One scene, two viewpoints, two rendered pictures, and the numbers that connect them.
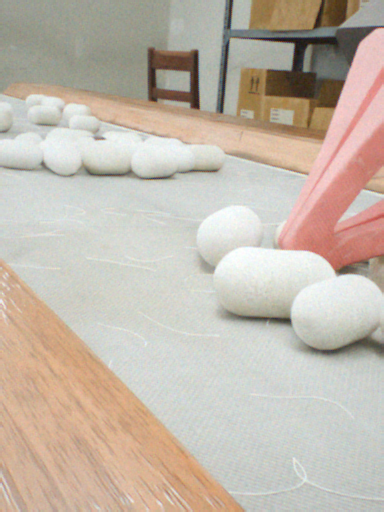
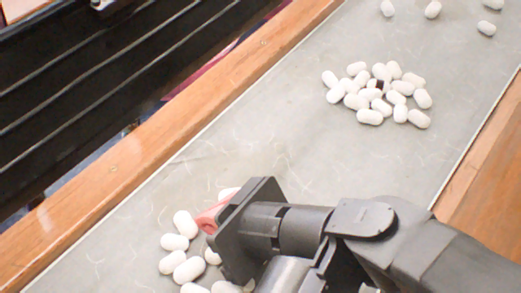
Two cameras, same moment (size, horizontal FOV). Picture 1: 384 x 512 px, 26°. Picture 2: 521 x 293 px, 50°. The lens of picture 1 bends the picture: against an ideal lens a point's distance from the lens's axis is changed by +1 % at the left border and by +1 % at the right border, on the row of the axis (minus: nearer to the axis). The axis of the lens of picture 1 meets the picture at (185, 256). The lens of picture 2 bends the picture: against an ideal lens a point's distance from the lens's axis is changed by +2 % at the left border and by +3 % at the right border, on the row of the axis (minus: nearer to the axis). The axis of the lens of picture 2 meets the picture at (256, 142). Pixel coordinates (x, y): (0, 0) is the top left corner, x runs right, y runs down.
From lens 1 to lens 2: 0.60 m
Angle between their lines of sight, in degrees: 58
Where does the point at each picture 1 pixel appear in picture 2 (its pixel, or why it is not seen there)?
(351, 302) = (166, 244)
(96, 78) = not seen: outside the picture
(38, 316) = (85, 213)
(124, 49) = not seen: outside the picture
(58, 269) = (190, 174)
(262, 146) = (497, 120)
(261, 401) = (127, 246)
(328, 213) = (199, 221)
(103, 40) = not seen: outside the picture
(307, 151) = (484, 146)
